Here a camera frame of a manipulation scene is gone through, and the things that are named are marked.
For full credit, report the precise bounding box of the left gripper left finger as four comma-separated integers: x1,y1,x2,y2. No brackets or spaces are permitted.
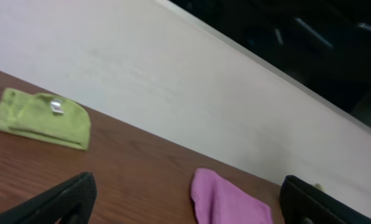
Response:
0,172,97,224

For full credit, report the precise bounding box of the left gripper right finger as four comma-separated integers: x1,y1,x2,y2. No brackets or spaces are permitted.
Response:
279,175,371,224

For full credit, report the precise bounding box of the folded green cloth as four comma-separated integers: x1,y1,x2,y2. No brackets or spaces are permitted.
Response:
0,88,91,151

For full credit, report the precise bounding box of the large pink cloth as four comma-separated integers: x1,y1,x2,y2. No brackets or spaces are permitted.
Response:
190,168,273,224

